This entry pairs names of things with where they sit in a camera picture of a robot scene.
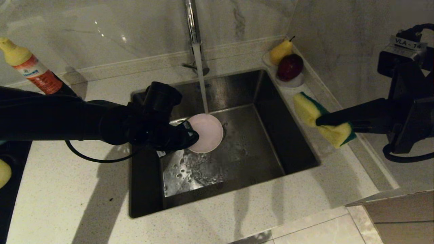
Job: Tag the chrome faucet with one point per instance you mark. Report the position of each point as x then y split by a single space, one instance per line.
194 27

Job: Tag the orange yellow detergent bottle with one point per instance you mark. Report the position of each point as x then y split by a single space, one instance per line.
34 71

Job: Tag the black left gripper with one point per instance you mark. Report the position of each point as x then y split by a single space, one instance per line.
149 132

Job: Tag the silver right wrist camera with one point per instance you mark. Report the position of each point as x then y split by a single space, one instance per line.
400 54

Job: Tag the dark red apple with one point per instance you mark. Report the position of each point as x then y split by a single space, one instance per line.
290 67

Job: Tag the yellow pear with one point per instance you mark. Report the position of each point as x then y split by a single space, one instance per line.
279 52

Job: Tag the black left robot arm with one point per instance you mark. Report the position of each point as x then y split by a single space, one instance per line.
67 115

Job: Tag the small white fruit dish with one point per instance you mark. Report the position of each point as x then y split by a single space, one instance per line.
295 84

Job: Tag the yellow green sponge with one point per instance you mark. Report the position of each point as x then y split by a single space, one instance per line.
307 108

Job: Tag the light wooden cabinet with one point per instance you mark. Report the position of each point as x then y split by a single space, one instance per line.
403 217

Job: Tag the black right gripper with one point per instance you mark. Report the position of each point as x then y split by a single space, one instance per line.
413 105

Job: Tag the black glass cooktop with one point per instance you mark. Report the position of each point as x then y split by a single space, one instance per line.
10 203

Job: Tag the yellow plastic bowl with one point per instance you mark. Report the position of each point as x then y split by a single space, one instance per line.
4 173

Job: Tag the pink plastic bowl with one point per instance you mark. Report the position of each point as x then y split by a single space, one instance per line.
210 132

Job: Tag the stainless steel sink basin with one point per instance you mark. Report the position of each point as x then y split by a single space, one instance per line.
254 162

